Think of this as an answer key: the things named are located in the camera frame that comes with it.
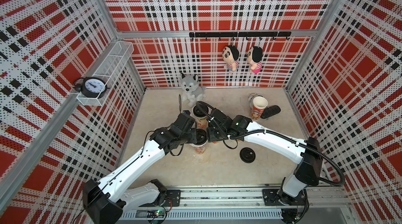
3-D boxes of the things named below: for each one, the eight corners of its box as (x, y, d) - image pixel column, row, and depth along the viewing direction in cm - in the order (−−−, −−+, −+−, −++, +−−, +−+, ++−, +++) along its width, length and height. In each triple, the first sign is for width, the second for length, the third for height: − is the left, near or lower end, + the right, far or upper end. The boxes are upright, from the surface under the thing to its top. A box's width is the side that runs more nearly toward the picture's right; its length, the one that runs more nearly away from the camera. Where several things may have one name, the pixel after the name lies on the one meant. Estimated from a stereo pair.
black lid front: (240, 163, 87) (241, 161, 85) (239, 148, 92) (239, 147, 91) (256, 163, 87) (256, 161, 85) (253, 148, 92) (254, 147, 91)
